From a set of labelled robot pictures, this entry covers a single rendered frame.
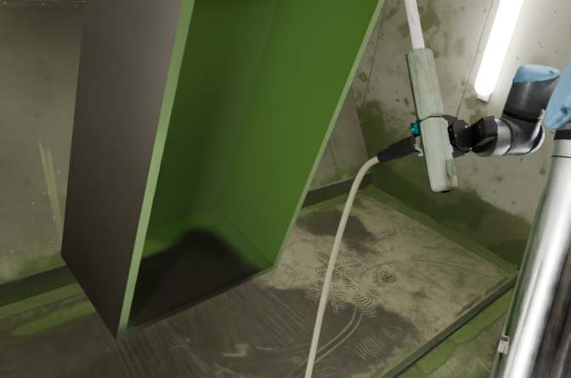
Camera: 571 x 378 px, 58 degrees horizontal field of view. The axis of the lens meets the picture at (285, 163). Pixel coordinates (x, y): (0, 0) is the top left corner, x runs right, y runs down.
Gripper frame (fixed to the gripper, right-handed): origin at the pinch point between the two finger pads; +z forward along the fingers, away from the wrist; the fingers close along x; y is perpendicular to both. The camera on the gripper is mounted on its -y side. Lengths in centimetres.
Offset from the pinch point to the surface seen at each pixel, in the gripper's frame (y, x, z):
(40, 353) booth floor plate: 128, -44, 74
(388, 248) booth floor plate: 150, -26, -100
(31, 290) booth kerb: 149, -22, 76
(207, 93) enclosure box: 61, 30, 25
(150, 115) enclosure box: 18, 10, 53
